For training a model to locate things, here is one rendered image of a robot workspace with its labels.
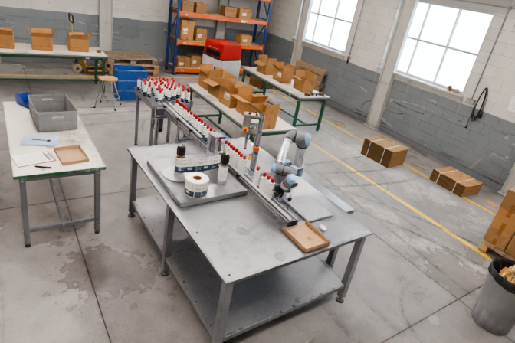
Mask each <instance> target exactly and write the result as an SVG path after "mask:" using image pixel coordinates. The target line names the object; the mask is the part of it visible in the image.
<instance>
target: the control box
mask: <svg viewBox="0 0 515 343"><path fill-rule="evenodd" d="M248 114H249V112H244V120H243V125H242V130H241V132H244V129H247V132H244V133H249V134H254V135H258V132H259V127H260V123H261V117H260V116H259V113H258V116H256V113H251V115H248ZM251 117H253V118H257V119H260V122H259V124H255V123H251ZM250 124H251V125H256V126H259V127H258V129H252V128H249V127H250Z"/></svg>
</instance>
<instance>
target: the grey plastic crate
mask: <svg viewBox="0 0 515 343"><path fill-rule="evenodd" d="M43 98H52V99H53V100H42V99H43ZM28 104H29V113H30V114H31V118H32V119H33V121H34V124H35V125H36V127H37V130H38V131H39V132H51V131H61V130H72V129H77V128H78V127H77V121H78V120H77V114H78V110H77V109H76V107H75V106H74V104H73V103H72V102H71V101H70V99H69V98H68V97H67V95H66V94H35V95H28Z"/></svg>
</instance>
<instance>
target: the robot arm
mask: <svg viewBox="0 0 515 343"><path fill-rule="evenodd" d="M292 142H293V143H296V146H297V150H296V154H295V159H294V162H293V163H292V162H290V160H288V159H286V157H287V153H288V151H289V148H290V145H291V144H292ZM310 142H311V134H309V133H307V132H300V131H297V130H291V131H289V132H287V133H286V134H285V135H284V137H283V139H282V145H281V147H280V151H279V153H278V156H277V160H276V162H275V163H273V164H272V166H271V171H272V172H275V173H276V174H275V175H274V178H275V181H274V182H275V183H277V184H280V186H277V187H276V188H274V189H275V190H272V191H273V192H274V193H273V194H272V195H273V196H274V198H273V199H278V198H282V197H283V196H284V192H287V193H290V189H289V187H290V186H291V185H292V184H293V183H294V182H295V181H296V180H297V179H296V176H297V177H301V176H302V174H303V171H304V169H305V166H304V165H303V158H304V155H305V151H306V148H307V147H308V146H310Z"/></svg>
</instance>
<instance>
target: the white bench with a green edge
mask: <svg viewBox="0 0 515 343"><path fill-rule="evenodd" d="M3 108H4V114H5V125H6V130H7V136H8V147H9V152H10V158H11V156H12V155H24V154H31V153H36V152H45V151H49V152H50V153H52V154H53V157H54V158H55V159H56V160H57V161H54V162H46V163H41V164H37V165H40V166H48V167H51V168H36V167H35V165H29V166H25V167H20V168H18V166H17V165H16V164H15V163H14V161H13V160H12V158H11V169H12V174H13V180H17V179H18V181H19V190H20V198H21V214H22V223H23V232H24V240H25V247H30V246H31V235H30V233H31V232H36V231H41V230H50V229H54V228H59V227H66V226H71V225H75V224H83V223H87V222H91V221H94V230H95V234H98V233H99V232H100V172H101V170H105V169H106V166H105V164H104V162H103V160H102V158H101V157H100V154H99V152H98V151H97V148H96V147H95V145H94V143H93V141H92V139H91V137H90V136H89V134H88V132H87V130H86V128H85V126H84V124H83V123H82V121H81V119H80V117H79V115H78V114H77V120H78V121H77V127H78V128H77V129H72V130H61V131H51V132H39V131H38V130H37V127H36V125H35V124H34V121H33V119H32V118H31V114H30V113H29V109H27V108H24V107H23V106H20V105H18V104H17V103H16V101H13V102H3ZM24 135H44V136H60V138H59V140H58V143H57V146H33V145H20V143H21V141H22V139H23V137H24ZM67 145H80V147H81V148H82V149H83V150H84V151H85V153H86V154H87V156H88V158H89V161H88V162H83V163H78V164H72V165H62V164H61V162H60V160H59V158H58V157H57V155H56V154H55V152H54V148H53V147H61V146H67ZM90 174H94V217H86V218H82V219H77V220H69V221H65V220H64V216H63V213H62V210H61V206H60V203H59V200H58V197H57V192H56V190H55V187H54V182H53V179H52V178H64V177H70V176H78V175H90ZM45 179H49V182H50V185H51V190H52V192H53V196H54V200H55V204H56V206H57V211H58V214H59V217H60V220H61V222H60V223H56V224H47V225H42V226H37V227H29V217H28V199H27V190H26V181H37V180H45Z"/></svg>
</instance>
